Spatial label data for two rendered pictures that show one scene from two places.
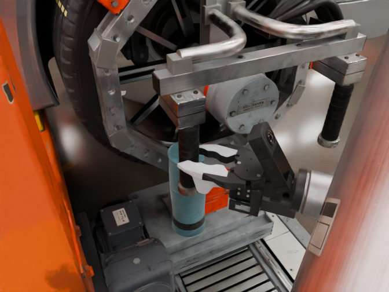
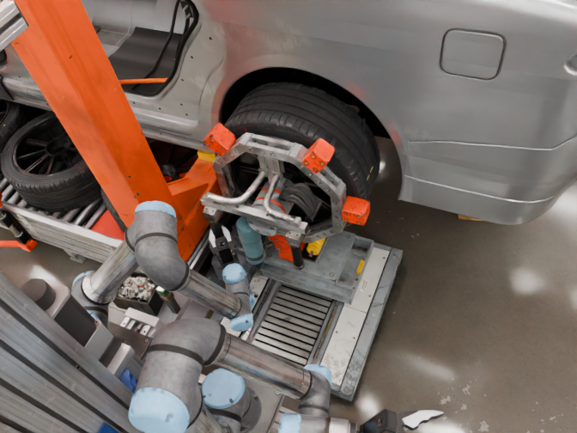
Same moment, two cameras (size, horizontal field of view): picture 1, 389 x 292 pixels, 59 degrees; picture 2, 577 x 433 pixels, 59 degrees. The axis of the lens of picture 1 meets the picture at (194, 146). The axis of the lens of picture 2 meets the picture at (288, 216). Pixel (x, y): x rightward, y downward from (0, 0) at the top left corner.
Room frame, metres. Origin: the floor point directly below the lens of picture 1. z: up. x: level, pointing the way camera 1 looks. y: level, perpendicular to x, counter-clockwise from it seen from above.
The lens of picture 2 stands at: (0.05, -1.16, 2.38)
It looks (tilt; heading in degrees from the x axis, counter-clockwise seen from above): 52 degrees down; 57
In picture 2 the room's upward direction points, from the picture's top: 11 degrees counter-clockwise
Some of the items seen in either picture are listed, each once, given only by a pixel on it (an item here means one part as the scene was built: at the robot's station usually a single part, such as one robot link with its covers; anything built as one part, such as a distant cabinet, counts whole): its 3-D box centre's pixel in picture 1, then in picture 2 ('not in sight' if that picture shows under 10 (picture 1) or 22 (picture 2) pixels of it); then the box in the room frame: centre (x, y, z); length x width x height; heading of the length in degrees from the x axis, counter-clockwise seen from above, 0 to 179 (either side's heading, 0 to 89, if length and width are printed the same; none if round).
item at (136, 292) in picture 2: not in sight; (138, 291); (0.11, 0.23, 0.51); 0.20 x 0.14 x 0.13; 123
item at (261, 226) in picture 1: (195, 216); (317, 258); (0.92, -0.01, 0.13); 0.50 x 0.36 x 0.10; 115
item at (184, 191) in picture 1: (189, 156); (216, 229); (0.47, 0.01, 0.83); 0.04 x 0.04 x 0.16
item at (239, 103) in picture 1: (227, 86); (272, 205); (0.69, -0.07, 0.85); 0.21 x 0.14 x 0.14; 25
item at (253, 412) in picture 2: not in sight; (233, 405); (0.10, -0.59, 0.87); 0.15 x 0.15 x 0.10
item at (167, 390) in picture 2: not in sight; (193, 421); (0.00, -0.67, 1.19); 0.15 x 0.12 x 0.55; 40
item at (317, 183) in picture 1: (315, 193); not in sight; (0.40, -0.20, 0.81); 0.08 x 0.05 x 0.08; 160
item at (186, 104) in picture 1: (180, 99); (215, 208); (0.49, 0.02, 0.93); 0.09 x 0.05 x 0.05; 25
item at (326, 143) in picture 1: (336, 113); (296, 253); (0.61, -0.30, 0.83); 0.04 x 0.04 x 0.16
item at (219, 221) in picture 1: (186, 186); (307, 234); (0.91, 0.03, 0.32); 0.40 x 0.30 x 0.28; 115
